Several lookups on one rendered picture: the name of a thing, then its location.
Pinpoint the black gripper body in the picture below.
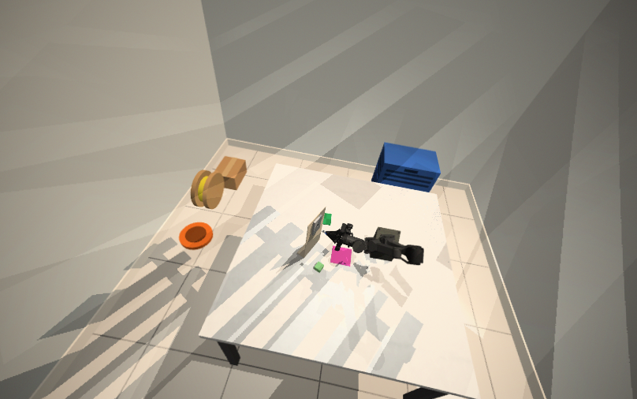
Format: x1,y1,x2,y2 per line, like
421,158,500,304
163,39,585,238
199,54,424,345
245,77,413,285
334,223,355,251

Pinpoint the magenta flat square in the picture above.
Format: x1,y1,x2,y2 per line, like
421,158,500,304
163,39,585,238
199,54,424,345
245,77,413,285
330,246,352,266

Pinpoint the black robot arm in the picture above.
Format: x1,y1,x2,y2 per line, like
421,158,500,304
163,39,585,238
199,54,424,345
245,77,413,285
345,223,424,266

